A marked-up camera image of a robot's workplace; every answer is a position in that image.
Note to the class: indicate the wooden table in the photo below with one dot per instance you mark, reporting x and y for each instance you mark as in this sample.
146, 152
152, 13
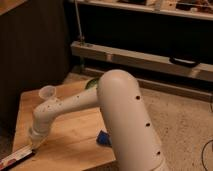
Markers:
71, 145

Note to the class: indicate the translucent plastic cup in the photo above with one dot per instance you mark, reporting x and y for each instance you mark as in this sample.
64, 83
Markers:
47, 92

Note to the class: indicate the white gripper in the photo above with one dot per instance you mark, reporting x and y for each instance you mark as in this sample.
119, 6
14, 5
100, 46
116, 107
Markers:
36, 138

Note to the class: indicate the metal beam with pole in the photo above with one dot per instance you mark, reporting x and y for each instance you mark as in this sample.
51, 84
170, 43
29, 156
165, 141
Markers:
147, 40

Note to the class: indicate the black handle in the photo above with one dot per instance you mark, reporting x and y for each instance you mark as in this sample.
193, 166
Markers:
183, 63

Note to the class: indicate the cluttered background shelf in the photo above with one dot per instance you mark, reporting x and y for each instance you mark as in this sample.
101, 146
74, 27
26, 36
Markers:
158, 8

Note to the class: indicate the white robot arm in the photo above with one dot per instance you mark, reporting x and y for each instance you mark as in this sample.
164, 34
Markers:
135, 142

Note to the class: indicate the green bowl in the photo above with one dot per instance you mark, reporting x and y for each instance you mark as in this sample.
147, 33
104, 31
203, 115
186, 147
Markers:
91, 83

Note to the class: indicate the blue folded cloth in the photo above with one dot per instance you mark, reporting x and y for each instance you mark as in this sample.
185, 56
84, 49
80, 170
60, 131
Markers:
103, 139

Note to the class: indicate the black whiteboard eraser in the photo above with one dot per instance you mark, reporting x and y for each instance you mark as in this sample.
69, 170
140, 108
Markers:
16, 157

